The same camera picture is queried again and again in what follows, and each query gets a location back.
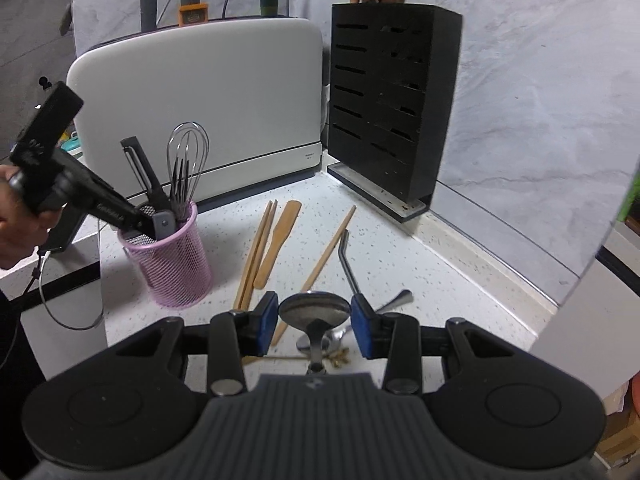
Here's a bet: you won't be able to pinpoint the gold leaf-handled spoon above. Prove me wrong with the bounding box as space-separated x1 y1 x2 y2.
245 347 352 369

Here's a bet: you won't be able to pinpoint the cardboard pieces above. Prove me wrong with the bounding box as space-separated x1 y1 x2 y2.
595 400 640 471

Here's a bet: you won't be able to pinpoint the grey utensil handle green cap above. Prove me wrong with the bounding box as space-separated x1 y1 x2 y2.
140 0 159 33

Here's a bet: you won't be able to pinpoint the black plastic fork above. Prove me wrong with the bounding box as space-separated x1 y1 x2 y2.
170 157 194 206

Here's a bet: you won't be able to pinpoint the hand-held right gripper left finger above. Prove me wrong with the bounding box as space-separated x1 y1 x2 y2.
115 291 279 397

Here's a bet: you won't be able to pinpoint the thin grey cable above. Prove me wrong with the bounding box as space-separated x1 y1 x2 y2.
30 252 106 332

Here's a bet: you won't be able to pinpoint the bent metal straw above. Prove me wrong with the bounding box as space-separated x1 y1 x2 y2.
337 230 364 302

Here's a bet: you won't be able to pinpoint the black knife block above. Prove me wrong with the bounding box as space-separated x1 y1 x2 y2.
327 2 463 224

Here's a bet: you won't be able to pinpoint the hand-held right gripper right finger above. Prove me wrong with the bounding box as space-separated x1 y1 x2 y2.
350 294 521 395

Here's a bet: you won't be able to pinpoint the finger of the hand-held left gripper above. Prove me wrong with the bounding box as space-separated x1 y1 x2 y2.
151 210 177 239
117 209 157 241

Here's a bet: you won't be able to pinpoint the pink mesh utensil cup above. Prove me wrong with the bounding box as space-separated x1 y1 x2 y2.
117 199 212 308

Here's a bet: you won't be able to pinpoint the large metal spoon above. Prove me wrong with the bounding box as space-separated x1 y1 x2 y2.
278 291 351 377

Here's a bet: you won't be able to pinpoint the white countertop appliance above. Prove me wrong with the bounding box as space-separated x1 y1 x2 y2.
66 17 325 202

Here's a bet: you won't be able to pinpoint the green object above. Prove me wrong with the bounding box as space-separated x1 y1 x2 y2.
617 170 640 234

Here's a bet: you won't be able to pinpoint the metal whisk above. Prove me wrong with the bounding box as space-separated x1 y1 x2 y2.
166 121 210 207

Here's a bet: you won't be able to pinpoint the person's left hand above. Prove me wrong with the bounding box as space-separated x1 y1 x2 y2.
0 165 53 271

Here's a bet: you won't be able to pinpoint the black peeler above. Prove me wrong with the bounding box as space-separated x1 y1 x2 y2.
120 136 175 213

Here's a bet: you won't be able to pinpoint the small metal spoon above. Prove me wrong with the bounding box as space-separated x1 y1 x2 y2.
296 289 414 354

